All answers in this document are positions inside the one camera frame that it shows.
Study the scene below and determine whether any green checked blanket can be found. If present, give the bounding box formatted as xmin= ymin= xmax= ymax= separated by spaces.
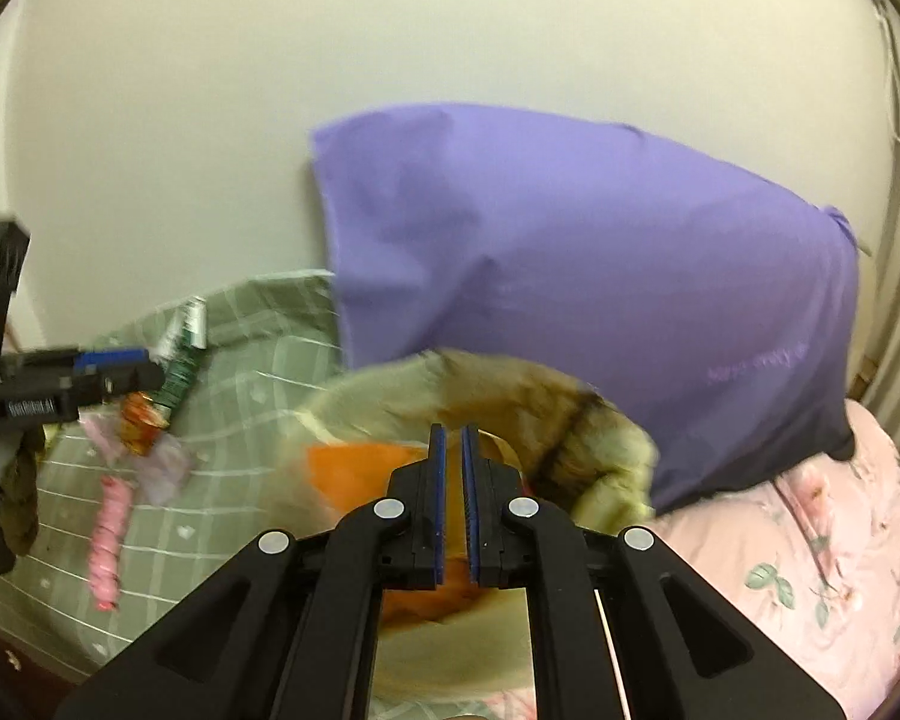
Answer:
xmin=0 ymin=270 xmax=350 ymax=680

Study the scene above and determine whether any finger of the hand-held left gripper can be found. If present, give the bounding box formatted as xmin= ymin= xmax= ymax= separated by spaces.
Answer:
xmin=73 ymin=346 xmax=151 ymax=377
xmin=79 ymin=362 xmax=167 ymax=413

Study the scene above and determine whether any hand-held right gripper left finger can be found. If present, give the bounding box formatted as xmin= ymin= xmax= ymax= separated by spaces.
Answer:
xmin=52 ymin=424 xmax=449 ymax=720

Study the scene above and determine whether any pink transparent wrapper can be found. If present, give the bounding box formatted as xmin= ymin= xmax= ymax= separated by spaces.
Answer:
xmin=81 ymin=412 xmax=192 ymax=507

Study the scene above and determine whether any person's left hand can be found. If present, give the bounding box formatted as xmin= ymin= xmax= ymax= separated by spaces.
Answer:
xmin=0 ymin=426 xmax=44 ymax=557

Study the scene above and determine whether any orange wrapper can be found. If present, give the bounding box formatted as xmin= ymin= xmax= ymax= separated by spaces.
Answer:
xmin=306 ymin=441 xmax=527 ymax=625

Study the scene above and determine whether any red and gold snack wrapper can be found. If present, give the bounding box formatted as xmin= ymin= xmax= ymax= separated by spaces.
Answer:
xmin=118 ymin=390 xmax=167 ymax=457

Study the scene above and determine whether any green silver snack packet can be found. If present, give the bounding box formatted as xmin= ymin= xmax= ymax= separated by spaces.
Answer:
xmin=154 ymin=298 xmax=209 ymax=425

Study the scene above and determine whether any yellow plastic bag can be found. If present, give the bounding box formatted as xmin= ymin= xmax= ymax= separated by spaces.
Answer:
xmin=289 ymin=347 xmax=662 ymax=700

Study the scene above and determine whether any purple pillow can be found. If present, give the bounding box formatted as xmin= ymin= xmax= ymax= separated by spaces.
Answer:
xmin=307 ymin=101 xmax=863 ymax=518

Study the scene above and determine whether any pink plastic toy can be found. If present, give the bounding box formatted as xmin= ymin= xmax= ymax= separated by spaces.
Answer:
xmin=88 ymin=475 xmax=134 ymax=611

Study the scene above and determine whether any dark brown cabinet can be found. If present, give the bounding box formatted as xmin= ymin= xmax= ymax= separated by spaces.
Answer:
xmin=0 ymin=600 xmax=95 ymax=720

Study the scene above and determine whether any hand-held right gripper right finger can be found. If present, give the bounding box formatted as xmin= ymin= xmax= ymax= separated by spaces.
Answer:
xmin=461 ymin=424 xmax=848 ymax=720

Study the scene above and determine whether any pink floral bed sheet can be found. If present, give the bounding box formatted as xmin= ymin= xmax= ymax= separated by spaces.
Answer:
xmin=367 ymin=397 xmax=900 ymax=720

